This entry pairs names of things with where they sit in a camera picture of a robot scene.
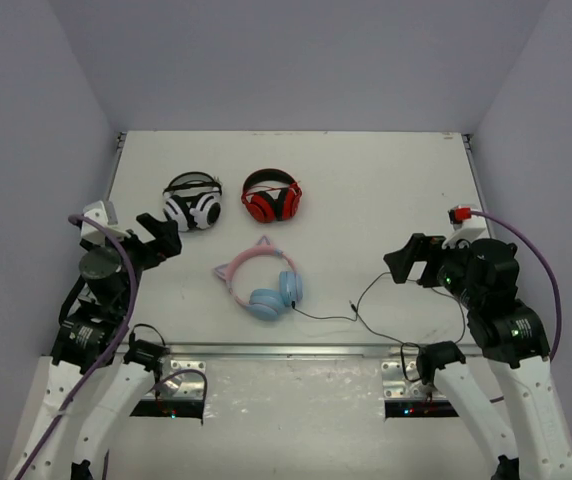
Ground metal mounting bracket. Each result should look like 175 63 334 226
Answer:
152 358 208 401
380 358 427 401

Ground black white headphones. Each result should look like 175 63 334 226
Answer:
163 171 223 232

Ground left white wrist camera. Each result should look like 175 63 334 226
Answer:
81 200 127 244

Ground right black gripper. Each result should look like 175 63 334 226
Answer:
384 232 481 310

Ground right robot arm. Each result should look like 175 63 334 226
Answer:
383 234 572 479

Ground black headphone audio cable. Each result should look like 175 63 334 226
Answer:
289 272 470 349

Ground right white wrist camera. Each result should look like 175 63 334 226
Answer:
442 204 488 249

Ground pink blue cat-ear headphones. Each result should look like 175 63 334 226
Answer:
213 235 304 321

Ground metal table edge rail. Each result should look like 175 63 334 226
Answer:
115 342 482 360

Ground red black headphones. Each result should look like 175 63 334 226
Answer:
240 168 302 223

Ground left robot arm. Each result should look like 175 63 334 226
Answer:
8 204 182 479

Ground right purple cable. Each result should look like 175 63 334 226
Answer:
469 209 563 361

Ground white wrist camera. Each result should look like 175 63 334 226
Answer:
442 204 488 249
81 200 127 244

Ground right metal mounting bracket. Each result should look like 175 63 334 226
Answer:
380 358 427 401

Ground left metal mounting bracket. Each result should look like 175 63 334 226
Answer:
152 358 208 401

